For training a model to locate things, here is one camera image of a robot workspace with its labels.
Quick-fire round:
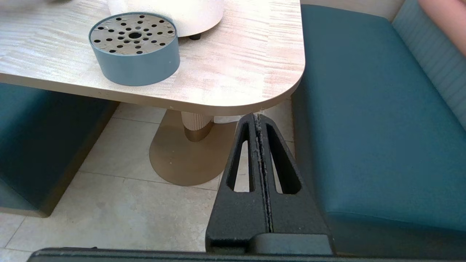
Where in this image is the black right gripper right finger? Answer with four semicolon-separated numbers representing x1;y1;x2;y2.
259;115;331;235

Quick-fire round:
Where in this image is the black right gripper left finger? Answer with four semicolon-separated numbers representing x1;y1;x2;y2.
206;113;272;254

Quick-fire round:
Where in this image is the blue ribbed booth sofa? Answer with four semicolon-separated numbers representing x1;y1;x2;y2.
0;83;120;218
291;0;466;255

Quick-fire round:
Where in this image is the large blue steel drip tray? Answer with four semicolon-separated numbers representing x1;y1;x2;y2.
88;12;180;87

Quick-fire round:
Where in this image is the clear water dispenser white base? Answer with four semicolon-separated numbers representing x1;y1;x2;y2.
107;0;225;40

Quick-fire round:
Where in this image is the pink bolster cushion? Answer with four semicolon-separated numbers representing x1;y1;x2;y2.
418;0;466;56

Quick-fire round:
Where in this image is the bronze table pedestal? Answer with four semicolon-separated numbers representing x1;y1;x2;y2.
149;109;239;186

